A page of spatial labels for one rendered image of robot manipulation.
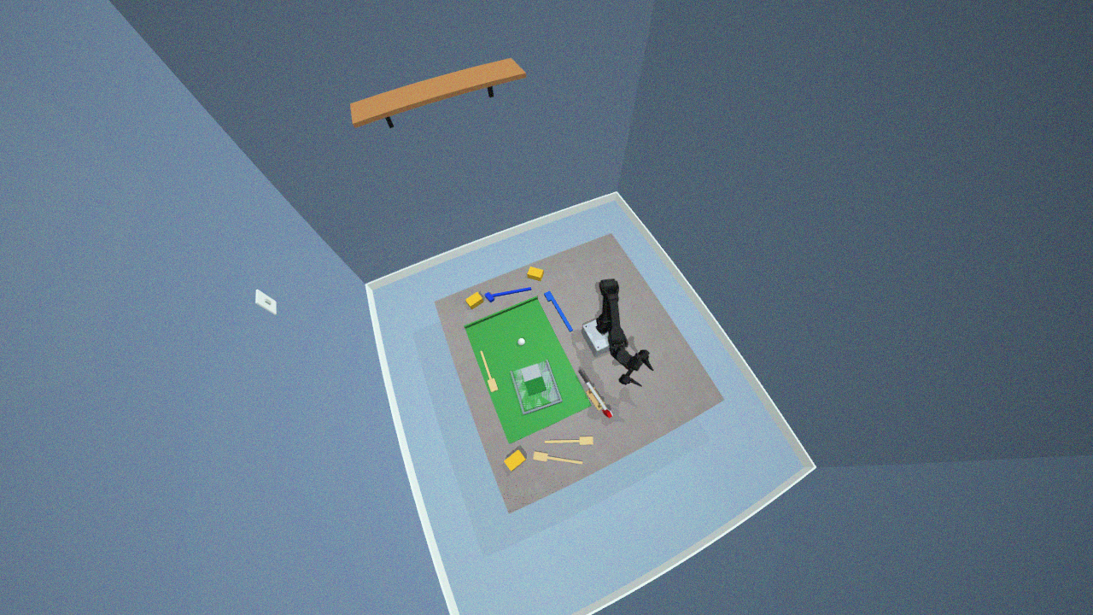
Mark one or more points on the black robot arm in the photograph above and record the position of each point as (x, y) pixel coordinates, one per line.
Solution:
(609, 322)

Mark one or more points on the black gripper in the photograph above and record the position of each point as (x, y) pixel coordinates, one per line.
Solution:
(625, 378)

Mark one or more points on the green flat mat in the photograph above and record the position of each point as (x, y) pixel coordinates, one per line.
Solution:
(497, 338)

